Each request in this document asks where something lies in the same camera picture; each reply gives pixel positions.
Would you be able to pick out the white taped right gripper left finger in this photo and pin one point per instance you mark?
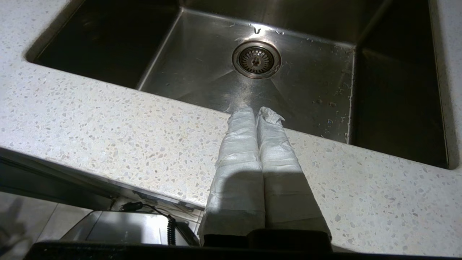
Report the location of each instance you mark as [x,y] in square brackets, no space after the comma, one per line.
[238,180]

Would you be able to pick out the stainless steel sink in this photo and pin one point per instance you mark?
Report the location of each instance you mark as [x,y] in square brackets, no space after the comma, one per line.
[202,68]

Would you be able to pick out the grey cabinet front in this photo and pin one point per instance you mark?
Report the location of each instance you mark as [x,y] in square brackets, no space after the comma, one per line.
[43,180]

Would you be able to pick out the round metal drain strainer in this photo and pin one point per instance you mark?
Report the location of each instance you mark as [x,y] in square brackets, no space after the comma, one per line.
[256,59]

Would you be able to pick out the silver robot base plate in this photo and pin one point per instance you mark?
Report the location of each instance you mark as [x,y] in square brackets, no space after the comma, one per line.
[119,227]

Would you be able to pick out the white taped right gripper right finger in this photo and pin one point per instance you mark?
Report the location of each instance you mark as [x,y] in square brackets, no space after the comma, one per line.
[285,195]

